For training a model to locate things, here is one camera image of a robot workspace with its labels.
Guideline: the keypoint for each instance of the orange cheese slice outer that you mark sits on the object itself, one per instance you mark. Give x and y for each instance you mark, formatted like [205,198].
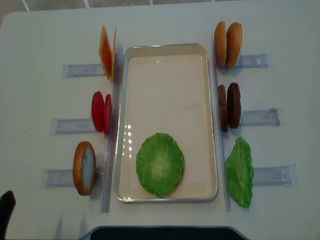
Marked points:
[105,52]

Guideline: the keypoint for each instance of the bun half left front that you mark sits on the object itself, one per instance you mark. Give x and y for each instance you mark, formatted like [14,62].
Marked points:
[84,168]

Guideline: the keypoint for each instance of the clear right acrylic holder rail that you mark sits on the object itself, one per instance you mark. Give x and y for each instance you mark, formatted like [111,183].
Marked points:
[263,176]

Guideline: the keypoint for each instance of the brown meat patty outer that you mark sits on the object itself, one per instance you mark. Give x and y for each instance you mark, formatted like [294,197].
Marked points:
[233,105]

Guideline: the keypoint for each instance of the red tomato slice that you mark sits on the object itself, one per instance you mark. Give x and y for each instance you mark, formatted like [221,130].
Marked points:
[107,114]
[97,111]

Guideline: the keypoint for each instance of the yellow cheese slice near tray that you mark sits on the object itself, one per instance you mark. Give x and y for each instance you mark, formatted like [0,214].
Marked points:
[113,57]

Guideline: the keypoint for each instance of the bun half near tray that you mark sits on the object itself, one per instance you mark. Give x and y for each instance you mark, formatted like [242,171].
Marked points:
[220,43]

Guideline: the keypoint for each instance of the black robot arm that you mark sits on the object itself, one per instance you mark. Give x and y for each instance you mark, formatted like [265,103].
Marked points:
[7,205]

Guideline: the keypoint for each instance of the white rectangular metal tray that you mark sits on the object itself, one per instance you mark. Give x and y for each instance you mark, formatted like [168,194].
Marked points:
[166,89]

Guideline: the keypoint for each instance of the green lettuce leaf in holder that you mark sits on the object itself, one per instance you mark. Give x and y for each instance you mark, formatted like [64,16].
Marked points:
[240,173]

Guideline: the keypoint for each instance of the green lettuce leaf on tray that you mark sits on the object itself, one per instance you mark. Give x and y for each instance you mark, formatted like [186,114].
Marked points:
[158,163]

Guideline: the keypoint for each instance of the bun half outer right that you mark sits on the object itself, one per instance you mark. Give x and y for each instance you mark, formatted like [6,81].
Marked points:
[234,43]

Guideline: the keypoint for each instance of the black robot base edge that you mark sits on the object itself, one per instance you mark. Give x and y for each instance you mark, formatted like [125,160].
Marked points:
[165,233]

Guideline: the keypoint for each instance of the brown meat patty near tray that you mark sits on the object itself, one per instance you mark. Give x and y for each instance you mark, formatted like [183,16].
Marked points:
[223,108]

